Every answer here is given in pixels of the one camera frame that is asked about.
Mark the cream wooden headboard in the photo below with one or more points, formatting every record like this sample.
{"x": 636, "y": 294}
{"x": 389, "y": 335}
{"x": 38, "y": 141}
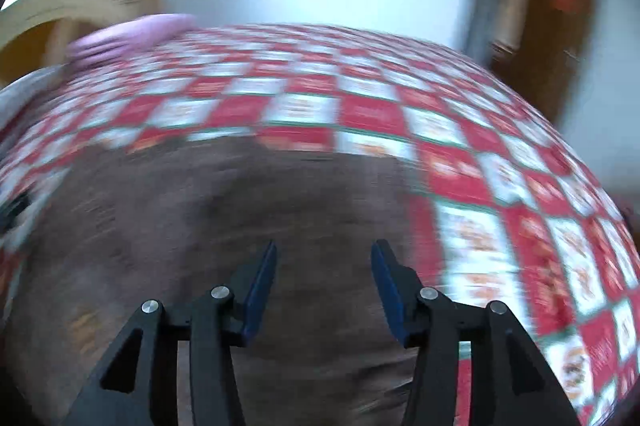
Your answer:
{"x": 35, "y": 33}

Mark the striped grey white cloth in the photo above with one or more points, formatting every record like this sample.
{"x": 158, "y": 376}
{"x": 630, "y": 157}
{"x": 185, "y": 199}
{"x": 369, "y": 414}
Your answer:
{"x": 18, "y": 94}

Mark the pink folded blanket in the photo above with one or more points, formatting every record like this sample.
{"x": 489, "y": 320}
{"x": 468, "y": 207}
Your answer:
{"x": 120, "y": 40}

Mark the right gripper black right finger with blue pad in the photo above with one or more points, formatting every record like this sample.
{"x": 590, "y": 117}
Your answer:
{"x": 511, "y": 381}

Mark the red white checkered bedspread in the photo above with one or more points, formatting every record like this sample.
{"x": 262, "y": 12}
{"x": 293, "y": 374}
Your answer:
{"x": 503, "y": 208}

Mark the brown wooden door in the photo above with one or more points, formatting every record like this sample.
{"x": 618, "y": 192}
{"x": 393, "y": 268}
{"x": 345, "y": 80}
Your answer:
{"x": 545, "y": 65}

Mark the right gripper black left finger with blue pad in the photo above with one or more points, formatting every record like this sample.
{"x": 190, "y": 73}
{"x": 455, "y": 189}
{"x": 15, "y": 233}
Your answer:
{"x": 135, "y": 381}

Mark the brown knitted sweater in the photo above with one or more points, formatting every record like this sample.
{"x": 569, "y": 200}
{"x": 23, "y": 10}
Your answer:
{"x": 172, "y": 221}

